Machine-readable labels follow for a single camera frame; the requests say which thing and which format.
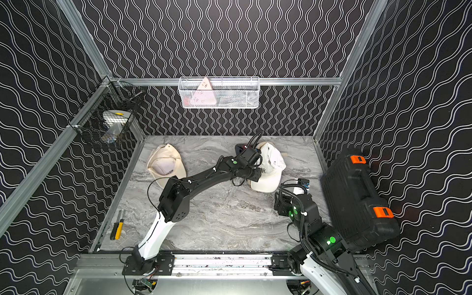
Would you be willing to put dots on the white baseball cap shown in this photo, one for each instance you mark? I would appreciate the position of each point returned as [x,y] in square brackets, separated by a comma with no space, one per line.
[272,166]

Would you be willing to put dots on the white wire wall basket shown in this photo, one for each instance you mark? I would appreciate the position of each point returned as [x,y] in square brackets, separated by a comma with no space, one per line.
[230,92]

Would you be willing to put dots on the pink triangular card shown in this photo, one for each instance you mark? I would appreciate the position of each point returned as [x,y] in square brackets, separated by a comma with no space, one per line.
[204,95]

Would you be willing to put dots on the red and black cap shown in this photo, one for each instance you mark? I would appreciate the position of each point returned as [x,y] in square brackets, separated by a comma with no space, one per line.
[241,148]

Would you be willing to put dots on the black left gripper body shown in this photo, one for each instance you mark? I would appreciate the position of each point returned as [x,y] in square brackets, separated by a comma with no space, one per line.
[254,173]

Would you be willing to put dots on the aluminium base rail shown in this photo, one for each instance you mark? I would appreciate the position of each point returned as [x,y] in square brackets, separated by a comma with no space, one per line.
[212,265]

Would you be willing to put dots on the white item in black basket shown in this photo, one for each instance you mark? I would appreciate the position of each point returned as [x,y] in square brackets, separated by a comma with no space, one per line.
[115,121]

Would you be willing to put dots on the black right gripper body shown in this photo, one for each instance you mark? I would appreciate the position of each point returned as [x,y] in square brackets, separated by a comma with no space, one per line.
[287,209]

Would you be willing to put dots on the cream baseball cap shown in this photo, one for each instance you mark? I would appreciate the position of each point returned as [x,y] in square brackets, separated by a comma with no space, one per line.
[166,162]

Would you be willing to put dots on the yellow black utility knife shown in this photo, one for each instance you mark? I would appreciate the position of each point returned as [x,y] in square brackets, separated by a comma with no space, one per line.
[117,227]

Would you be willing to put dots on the black plastic tool case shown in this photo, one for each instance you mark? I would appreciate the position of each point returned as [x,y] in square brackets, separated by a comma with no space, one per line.
[362,217]

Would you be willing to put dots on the black wire mesh basket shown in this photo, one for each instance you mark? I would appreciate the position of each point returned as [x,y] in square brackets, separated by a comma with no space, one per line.
[115,96]

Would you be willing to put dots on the aluminium corner frame post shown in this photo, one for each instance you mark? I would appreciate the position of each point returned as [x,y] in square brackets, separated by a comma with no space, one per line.
[80,29]

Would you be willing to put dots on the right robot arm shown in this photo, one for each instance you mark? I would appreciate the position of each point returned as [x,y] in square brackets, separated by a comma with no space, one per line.
[322,255]

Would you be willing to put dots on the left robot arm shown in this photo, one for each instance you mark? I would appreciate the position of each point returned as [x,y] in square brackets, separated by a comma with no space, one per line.
[174,202]

